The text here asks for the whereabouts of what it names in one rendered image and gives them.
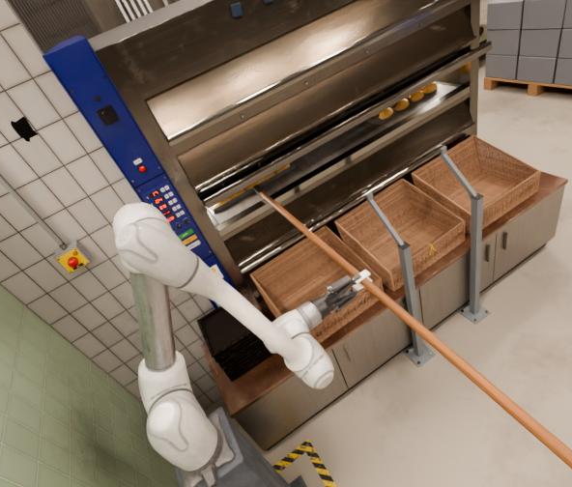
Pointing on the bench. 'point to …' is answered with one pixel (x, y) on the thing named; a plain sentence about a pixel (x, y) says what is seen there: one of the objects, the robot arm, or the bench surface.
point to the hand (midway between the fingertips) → (361, 280)
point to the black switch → (107, 115)
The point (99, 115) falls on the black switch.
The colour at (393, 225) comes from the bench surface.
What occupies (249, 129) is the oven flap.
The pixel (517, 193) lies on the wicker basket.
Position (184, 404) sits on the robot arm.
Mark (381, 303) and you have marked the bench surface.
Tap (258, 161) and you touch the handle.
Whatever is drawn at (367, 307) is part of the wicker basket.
